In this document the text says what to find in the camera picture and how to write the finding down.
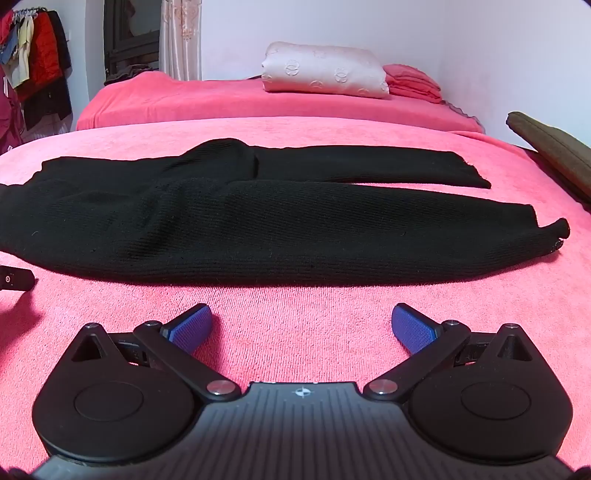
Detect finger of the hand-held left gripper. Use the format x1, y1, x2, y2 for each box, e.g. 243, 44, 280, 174
0, 265, 37, 292

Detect brown cushion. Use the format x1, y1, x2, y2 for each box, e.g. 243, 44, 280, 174
505, 111, 591, 206

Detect red hanging jacket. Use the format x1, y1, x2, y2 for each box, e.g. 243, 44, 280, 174
28, 10, 64, 88

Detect pink patterned curtain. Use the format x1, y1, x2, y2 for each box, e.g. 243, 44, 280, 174
158, 0, 203, 81

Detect black hanging coat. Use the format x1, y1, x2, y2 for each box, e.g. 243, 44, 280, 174
47, 10, 73, 80

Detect black knit pants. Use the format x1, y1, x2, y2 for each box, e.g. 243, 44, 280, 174
0, 137, 571, 287

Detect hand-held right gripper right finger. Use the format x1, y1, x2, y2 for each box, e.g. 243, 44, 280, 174
362, 303, 544, 401

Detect black hanging garment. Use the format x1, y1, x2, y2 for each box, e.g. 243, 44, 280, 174
18, 76, 74, 131

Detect cream hanging shirt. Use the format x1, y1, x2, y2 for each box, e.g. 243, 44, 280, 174
11, 17, 36, 88

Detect dark crumpled clothes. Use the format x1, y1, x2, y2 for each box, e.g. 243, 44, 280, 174
104, 64, 160, 86

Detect blue hanging garment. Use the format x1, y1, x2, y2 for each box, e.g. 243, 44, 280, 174
0, 31, 20, 66

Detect pink fleece bed blanket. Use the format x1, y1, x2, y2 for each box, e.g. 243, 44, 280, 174
75, 70, 485, 134
0, 115, 591, 464

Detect maroon hanging garment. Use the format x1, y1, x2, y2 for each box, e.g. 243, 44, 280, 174
0, 78, 25, 156

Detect pale pink pillow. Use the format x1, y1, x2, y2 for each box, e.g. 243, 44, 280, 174
261, 41, 391, 99

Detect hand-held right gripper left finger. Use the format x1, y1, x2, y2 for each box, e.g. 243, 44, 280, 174
60, 303, 242, 401

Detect folded pink blanket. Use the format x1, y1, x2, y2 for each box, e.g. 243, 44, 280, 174
383, 64, 444, 103

